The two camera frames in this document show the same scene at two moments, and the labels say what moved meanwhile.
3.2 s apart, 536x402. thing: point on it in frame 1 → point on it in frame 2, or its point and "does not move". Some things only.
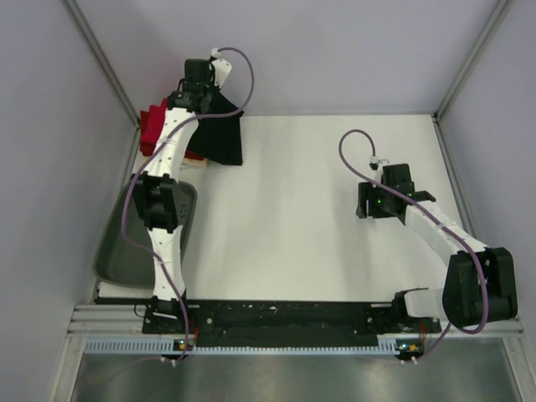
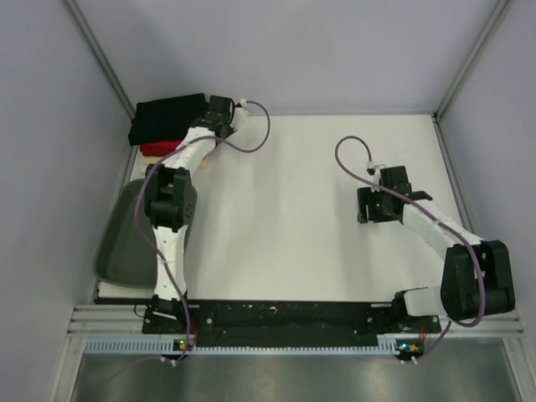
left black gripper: [211, 85] → [229, 128]
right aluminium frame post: [467, 64] does not move
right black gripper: [366, 192] does not move
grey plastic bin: [118, 264] does not move
